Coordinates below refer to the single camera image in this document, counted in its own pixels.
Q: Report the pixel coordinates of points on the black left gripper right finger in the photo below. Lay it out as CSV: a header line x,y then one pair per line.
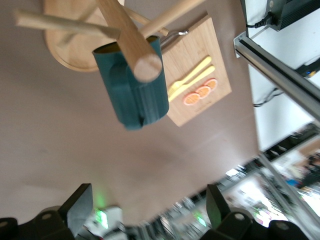
x,y
215,205

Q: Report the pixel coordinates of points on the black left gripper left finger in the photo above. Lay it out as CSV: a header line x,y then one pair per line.
x,y
80,200

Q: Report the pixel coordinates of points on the dark teal cup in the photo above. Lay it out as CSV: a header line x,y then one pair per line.
x,y
150,100

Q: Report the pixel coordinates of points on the wooden mug rack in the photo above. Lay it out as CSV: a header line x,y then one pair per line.
x,y
130,42

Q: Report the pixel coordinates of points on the toy orange slice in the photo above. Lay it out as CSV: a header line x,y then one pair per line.
x,y
212,84
191,99

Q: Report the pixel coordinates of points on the yellow plastic knife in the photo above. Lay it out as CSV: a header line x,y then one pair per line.
x,y
202,75

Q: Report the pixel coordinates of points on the yellow plastic fork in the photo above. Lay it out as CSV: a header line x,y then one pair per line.
x,y
200,65

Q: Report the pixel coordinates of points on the bamboo cutting board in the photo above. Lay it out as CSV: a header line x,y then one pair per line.
x,y
200,45

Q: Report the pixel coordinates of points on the black box device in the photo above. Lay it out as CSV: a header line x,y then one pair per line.
x,y
311,70

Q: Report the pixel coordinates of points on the black power supply box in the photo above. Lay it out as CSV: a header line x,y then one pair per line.
x,y
295,15

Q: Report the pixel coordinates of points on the aluminium frame profile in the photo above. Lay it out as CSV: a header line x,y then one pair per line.
x,y
275,67
275,172

